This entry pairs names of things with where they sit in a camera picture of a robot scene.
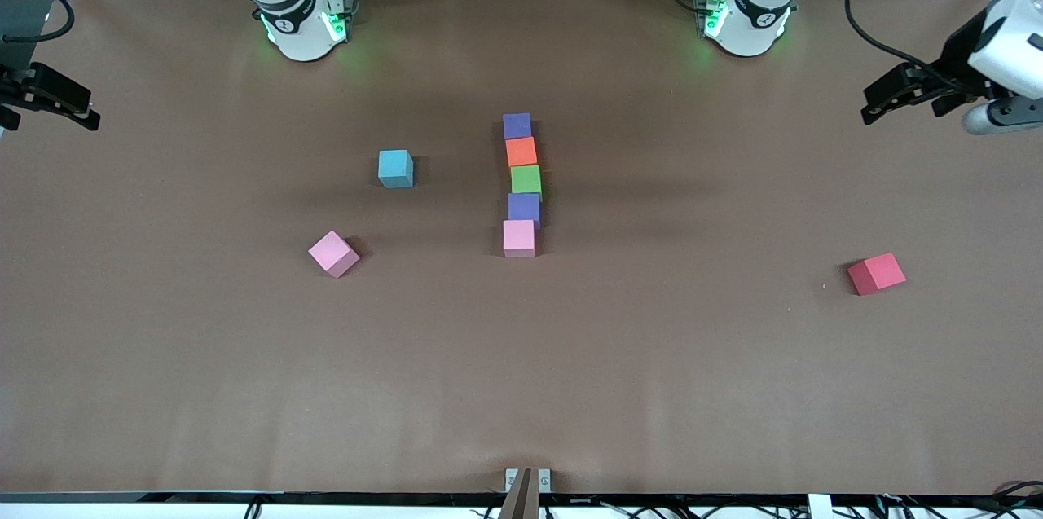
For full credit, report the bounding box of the cyan foam cube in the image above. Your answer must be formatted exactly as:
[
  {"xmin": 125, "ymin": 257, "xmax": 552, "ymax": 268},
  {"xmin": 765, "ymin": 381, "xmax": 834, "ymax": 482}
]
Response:
[{"xmin": 378, "ymin": 149, "xmax": 415, "ymax": 190}]

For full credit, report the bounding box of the red foam cube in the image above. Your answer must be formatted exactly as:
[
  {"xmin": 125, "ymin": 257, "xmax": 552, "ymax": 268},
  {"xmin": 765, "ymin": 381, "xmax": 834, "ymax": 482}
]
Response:
[{"xmin": 847, "ymin": 252, "xmax": 907, "ymax": 297}]

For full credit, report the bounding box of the paper table cover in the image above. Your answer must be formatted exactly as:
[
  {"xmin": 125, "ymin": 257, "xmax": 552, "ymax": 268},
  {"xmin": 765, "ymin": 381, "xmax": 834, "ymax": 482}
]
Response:
[{"xmin": 0, "ymin": 0, "xmax": 1043, "ymax": 497}]

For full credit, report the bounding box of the green foam cube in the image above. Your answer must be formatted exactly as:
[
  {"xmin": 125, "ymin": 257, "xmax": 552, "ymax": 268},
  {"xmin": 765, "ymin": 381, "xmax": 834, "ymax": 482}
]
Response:
[{"xmin": 511, "ymin": 165, "xmax": 544, "ymax": 202}]

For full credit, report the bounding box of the metal clamp bracket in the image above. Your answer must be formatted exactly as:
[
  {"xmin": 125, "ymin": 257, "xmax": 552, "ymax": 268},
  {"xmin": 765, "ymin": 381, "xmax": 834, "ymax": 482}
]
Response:
[{"xmin": 505, "ymin": 468, "xmax": 552, "ymax": 494}]

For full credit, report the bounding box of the grey stand pole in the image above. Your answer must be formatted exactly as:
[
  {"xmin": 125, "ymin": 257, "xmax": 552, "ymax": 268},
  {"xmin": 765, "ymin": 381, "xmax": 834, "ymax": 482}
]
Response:
[{"xmin": 499, "ymin": 468, "xmax": 540, "ymax": 519}]

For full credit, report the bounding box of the pink foam cube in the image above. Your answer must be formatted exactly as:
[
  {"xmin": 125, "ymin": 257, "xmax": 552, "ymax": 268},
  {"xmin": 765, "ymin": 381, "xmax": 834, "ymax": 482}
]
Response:
[
  {"xmin": 308, "ymin": 230, "xmax": 361, "ymax": 279},
  {"xmin": 503, "ymin": 219, "xmax": 537, "ymax": 259}
]

